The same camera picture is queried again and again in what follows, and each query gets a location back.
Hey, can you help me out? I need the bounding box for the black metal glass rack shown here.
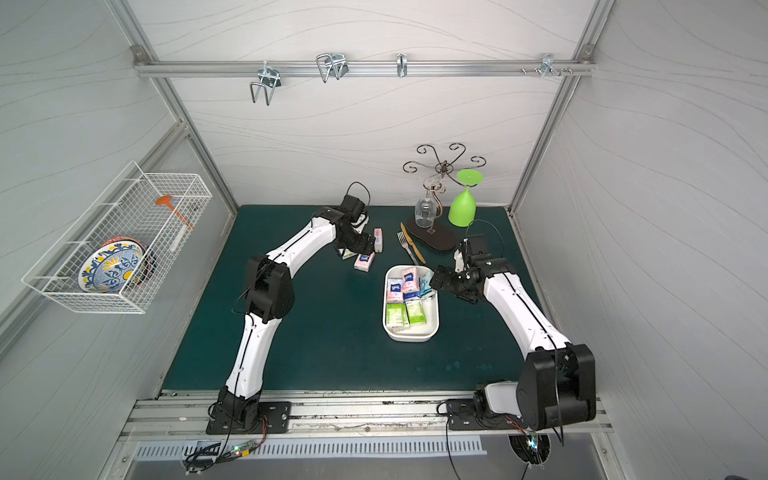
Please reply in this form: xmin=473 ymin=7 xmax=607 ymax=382
xmin=402 ymin=142 xmax=487 ymax=252

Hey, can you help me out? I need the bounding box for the orange handled brush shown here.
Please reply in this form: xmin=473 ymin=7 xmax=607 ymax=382
xmin=155 ymin=195 xmax=194 ymax=229

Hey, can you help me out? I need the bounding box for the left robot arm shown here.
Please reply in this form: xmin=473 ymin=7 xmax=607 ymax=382
xmin=208 ymin=198 xmax=375 ymax=433

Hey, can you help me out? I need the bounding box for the white wire basket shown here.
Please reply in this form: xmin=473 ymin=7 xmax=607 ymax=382
xmin=22 ymin=162 xmax=212 ymax=315

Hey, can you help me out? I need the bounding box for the wooden knife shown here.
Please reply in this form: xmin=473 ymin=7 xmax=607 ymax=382
xmin=400 ymin=222 xmax=427 ymax=265

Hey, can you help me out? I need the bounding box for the single metal hook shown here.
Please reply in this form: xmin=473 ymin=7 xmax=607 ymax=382
xmin=396 ymin=53 xmax=408 ymax=78

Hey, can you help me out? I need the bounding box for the metal fork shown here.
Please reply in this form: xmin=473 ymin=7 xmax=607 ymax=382
xmin=397 ymin=231 xmax=420 ymax=265

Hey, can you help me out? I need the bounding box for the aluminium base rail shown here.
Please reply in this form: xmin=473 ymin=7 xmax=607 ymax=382
xmin=119 ymin=391 xmax=614 ymax=442

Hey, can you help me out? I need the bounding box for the teal cartoon tissue pack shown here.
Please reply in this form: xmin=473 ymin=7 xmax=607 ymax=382
xmin=419 ymin=269 xmax=434 ymax=299

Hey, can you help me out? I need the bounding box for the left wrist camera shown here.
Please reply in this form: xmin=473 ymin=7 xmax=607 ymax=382
xmin=339 ymin=194 xmax=369 ymax=232

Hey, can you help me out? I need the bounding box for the pink Tempo tissue pack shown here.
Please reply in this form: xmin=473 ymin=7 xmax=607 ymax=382
xmin=402 ymin=266 xmax=420 ymax=295

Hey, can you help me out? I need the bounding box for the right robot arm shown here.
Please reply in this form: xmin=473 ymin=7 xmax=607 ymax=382
xmin=430 ymin=259 xmax=597 ymax=431

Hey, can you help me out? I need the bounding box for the blue yellow patterned plate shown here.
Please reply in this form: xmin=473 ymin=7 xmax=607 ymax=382
xmin=77 ymin=240 xmax=145 ymax=293

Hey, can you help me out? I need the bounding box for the double metal hook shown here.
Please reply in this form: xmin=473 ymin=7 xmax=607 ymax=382
xmin=249 ymin=62 xmax=282 ymax=106
xmin=315 ymin=53 xmax=349 ymax=83

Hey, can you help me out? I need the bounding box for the aluminium top rail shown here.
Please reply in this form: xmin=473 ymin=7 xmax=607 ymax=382
xmin=134 ymin=57 xmax=597 ymax=79

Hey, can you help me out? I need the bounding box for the pink white tissue pack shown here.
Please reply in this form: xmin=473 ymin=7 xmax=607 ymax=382
xmin=353 ymin=253 xmax=375 ymax=272

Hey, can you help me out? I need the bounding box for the green white tissue pack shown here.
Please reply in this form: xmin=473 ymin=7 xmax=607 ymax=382
xmin=385 ymin=303 xmax=410 ymax=332

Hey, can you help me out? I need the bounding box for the white oval storage box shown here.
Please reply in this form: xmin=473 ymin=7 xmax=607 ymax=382
xmin=382 ymin=265 xmax=440 ymax=343

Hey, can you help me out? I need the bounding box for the pink floral Tempo pack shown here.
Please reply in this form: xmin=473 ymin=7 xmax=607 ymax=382
xmin=385 ymin=278 xmax=404 ymax=304

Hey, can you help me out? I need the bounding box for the green plastic wine glass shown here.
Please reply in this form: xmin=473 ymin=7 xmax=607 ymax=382
xmin=448 ymin=169 xmax=484 ymax=227

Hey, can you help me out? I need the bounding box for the right end metal hook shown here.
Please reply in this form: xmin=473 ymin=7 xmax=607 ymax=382
xmin=520 ymin=54 xmax=573 ymax=78

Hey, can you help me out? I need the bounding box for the clear wine glass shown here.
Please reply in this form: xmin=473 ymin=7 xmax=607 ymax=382
xmin=414 ymin=180 xmax=441 ymax=229

